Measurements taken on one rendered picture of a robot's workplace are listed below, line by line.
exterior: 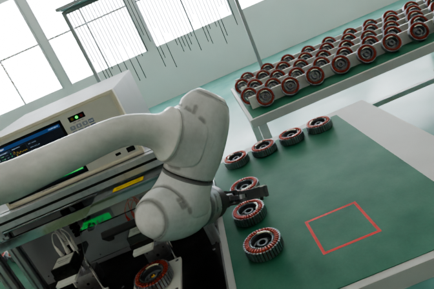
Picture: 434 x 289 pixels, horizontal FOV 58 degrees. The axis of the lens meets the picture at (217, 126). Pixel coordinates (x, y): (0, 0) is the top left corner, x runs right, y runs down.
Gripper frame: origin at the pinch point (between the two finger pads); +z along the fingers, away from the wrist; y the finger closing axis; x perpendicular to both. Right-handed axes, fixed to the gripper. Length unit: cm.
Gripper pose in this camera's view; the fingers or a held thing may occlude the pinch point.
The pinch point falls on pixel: (241, 195)
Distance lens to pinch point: 106.7
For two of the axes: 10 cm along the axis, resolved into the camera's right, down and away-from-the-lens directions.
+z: 4.5, 0.6, 8.9
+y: 8.7, -2.5, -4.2
